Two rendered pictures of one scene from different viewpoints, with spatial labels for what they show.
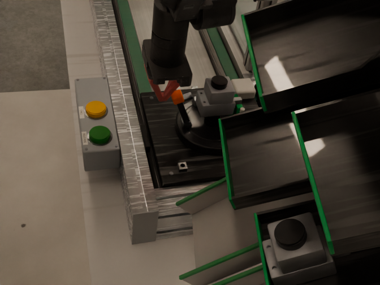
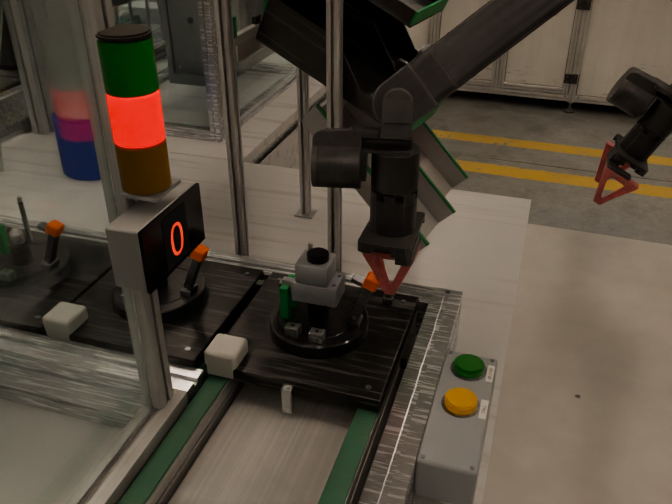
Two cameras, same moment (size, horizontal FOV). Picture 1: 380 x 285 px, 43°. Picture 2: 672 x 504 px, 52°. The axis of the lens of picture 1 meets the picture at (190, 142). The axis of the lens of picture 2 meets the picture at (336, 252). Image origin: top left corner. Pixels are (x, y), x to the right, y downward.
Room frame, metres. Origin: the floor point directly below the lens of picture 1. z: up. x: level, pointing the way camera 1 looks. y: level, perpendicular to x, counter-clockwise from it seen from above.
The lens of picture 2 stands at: (1.28, 0.47, 1.56)
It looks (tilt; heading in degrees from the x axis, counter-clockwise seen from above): 31 degrees down; 218
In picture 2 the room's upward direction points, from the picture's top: straight up
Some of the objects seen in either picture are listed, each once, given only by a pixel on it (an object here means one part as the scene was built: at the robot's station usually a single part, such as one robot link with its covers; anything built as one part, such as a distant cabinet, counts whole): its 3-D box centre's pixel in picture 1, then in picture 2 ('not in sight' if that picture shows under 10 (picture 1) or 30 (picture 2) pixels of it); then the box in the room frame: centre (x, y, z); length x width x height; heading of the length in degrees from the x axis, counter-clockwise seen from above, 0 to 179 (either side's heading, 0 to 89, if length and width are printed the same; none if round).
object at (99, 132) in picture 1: (99, 135); (468, 368); (0.61, 0.17, 0.96); 0.04 x 0.04 x 0.02
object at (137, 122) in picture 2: not in sight; (136, 115); (0.89, -0.08, 1.33); 0.05 x 0.05 x 0.05
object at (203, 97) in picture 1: (221, 94); (311, 273); (0.68, -0.04, 1.06); 0.08 x 0.04 x 0.07; 110
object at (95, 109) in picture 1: (95, 110); (460, 403); (0.68, 0.20, 0.96); 0.04 x 0.04 x 0.02
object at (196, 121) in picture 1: (210, 125); (318, 322); (0.67, -0.03, 0.98); 0.14 x 0.14 x 0.02
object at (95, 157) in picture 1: (96, 121); (458, 421); (0.68, 0.20, 0.93); 0.21 x 0.07 x 0.06; 20
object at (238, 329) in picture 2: (209, 131); (319, 332); (0.67, -0.03, 0.96); 0.24 x 0.24 x 0.02; 20
